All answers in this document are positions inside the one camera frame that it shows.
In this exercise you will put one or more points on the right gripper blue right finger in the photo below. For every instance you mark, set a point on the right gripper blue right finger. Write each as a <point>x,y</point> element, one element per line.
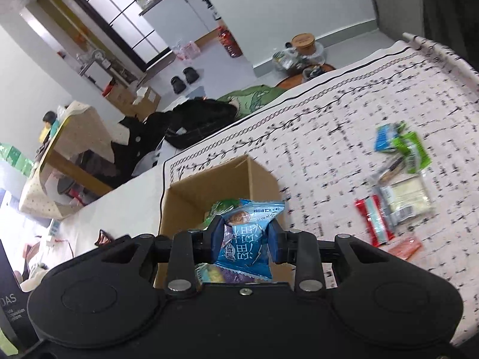
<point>301,250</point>

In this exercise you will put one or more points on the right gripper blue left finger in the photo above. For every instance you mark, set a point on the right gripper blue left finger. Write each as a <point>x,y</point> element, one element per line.
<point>191,257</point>

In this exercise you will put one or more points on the purple snack bar packet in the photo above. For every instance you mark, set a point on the purple snack bar packet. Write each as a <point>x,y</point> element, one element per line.
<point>211,273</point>

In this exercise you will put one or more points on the small green snack packet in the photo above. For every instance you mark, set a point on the small green snack packet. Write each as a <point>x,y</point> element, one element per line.
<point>219,208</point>

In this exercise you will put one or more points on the blue snack packet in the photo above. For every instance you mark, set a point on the blue snack packet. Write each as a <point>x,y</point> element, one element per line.
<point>244,246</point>

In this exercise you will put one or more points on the red white snack packet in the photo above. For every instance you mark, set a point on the red white snack packet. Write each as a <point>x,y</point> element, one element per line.
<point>370,209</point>

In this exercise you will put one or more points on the small orange snack packet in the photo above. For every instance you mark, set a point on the small orange snack packet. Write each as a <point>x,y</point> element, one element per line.
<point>406,248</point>

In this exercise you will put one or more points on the clear packet with crackers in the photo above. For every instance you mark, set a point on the clear packet with crackers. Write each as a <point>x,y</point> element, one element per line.
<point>404,199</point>

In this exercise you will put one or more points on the green candy packet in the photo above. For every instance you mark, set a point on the green candy packet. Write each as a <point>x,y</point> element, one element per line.
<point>396,138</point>

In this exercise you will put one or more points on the brown cardboard box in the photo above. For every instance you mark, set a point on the brown cardboard box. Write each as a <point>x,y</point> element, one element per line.
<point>188,200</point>

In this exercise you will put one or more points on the brown hair claw clip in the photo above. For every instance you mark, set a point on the brown hair claw clip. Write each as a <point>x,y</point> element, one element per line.
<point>103,238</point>

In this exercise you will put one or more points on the patterned white cloth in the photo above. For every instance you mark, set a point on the patterned white cloth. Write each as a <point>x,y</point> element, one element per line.
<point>318,142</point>

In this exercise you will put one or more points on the black bag on floor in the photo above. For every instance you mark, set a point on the black bag on floor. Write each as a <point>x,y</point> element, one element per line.
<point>196,119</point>

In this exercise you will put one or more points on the table with dotted cloth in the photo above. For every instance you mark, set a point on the table with dotted cloth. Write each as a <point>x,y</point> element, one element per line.
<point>81,130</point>

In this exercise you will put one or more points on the cardboard box with tissues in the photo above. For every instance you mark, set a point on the cardboard box with tissues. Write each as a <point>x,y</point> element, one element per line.
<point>146,103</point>

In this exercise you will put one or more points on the green floor mat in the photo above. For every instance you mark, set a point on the green floor mat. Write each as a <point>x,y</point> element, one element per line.
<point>251,99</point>

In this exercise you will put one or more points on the black slipper left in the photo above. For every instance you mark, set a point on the black slipper left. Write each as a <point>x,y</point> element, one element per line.
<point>178,85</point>

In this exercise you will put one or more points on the black slipper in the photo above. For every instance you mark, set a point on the black slipper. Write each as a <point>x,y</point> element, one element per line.
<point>191,75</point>
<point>178,85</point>

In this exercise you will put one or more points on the black slipper right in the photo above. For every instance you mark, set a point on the black slipper right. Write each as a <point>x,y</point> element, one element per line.
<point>191,75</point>

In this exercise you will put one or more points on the glass jar on floor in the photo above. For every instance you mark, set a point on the glass jar on floor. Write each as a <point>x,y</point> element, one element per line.
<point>285,60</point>

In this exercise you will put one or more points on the jar with wooden lid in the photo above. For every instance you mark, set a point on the jar with wooden lid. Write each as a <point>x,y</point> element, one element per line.
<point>308,48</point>

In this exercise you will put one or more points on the pink plastic bag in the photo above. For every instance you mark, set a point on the pink plastic bag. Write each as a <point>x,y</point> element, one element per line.
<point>186,51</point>

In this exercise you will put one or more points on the red oil bottle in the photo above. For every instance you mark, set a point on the red oil bottle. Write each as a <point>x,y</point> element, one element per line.
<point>228,42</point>

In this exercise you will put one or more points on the white kitchen cabinet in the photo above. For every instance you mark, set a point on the white kitchen cabinet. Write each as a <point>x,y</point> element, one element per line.
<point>178,20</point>

